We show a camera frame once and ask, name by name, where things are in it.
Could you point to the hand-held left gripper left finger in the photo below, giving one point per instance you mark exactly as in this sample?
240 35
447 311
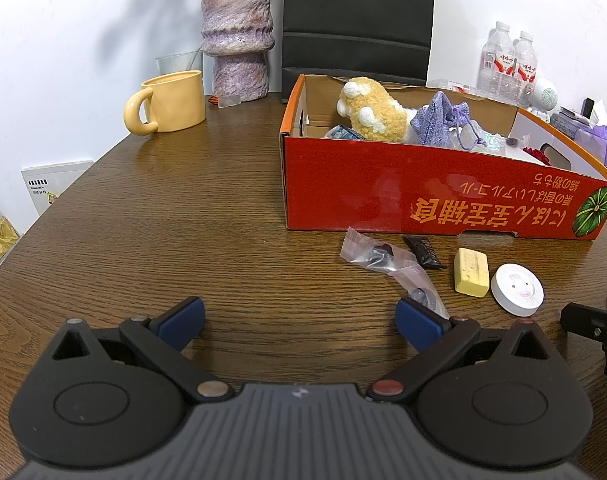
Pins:
181 322

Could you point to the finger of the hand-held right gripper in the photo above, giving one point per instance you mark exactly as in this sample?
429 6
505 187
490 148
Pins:
591 321

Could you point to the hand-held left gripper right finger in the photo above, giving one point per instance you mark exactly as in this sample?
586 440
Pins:
418 322

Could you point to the clear plastic bag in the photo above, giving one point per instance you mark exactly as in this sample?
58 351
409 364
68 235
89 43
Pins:
418 285
371 252

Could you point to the black sachet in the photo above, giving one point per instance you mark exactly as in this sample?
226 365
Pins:
426 252

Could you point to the yellow sponge block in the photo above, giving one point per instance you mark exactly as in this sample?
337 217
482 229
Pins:
471 270

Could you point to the white round disc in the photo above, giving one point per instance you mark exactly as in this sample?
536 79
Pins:
517 287

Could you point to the orange cardboard box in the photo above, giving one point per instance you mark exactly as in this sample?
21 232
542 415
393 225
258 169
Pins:
433 195

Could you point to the purple knitted pouch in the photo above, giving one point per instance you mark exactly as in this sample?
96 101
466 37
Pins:
433 120

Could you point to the yellow plush toy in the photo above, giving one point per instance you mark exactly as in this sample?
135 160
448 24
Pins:
378 110

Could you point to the red cloth item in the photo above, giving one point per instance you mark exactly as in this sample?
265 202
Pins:
541 156

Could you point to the grey purple pouch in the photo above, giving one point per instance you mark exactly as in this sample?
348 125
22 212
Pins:
566 122

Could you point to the white book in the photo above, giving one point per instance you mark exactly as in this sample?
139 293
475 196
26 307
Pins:
48 180

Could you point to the blue foil packet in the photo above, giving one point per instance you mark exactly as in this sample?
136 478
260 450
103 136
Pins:
346 132

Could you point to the white robot figurine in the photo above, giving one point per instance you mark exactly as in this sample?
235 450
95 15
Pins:
546 92

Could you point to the yellow mug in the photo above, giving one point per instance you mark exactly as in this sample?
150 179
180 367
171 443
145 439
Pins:
176 102

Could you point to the small clear plastic piece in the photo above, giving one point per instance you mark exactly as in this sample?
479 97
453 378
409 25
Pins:
231 101

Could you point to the standing clear plastic bottle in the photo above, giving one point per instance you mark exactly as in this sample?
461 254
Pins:
498 60
526 67

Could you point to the clear drinking glass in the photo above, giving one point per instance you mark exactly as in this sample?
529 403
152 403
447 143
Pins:
176 62

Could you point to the purple textured vase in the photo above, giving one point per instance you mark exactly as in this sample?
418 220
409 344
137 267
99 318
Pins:
238 25

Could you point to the black paper bag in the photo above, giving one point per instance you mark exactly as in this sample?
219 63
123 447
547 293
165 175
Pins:
358 10

